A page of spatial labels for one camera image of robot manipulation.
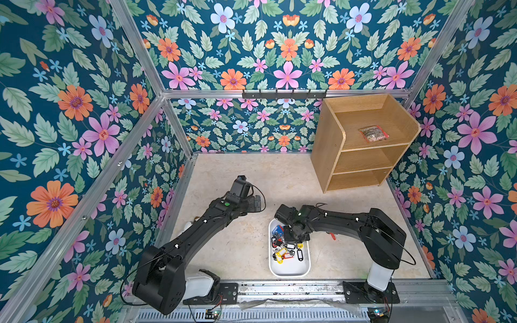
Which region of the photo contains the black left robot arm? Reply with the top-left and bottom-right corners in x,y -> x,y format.
132,193 -> 263,315

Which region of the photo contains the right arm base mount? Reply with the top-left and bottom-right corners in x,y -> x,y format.
341,279 -> 400,305

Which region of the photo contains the pile of colourful key tags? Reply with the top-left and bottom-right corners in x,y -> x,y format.
270,226 -> 304,265

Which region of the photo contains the white storage tray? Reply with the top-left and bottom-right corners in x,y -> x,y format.
267,219 -> 311,278

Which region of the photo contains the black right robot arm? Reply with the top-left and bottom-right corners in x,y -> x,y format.
275,205 -> 407,292

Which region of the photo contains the black wall hook rail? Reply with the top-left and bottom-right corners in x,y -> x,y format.
241,89 -> 328,100

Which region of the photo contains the clear bag of small parts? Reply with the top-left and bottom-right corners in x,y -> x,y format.
359,125 -> 390,143

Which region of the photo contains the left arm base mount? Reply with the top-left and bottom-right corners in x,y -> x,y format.
183,283 -> 239,306

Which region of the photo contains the wooden shelf cabinet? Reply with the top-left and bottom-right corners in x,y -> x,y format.
310,94 -> 421,192

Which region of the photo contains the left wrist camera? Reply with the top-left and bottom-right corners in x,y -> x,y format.
230,175 -> 253,199

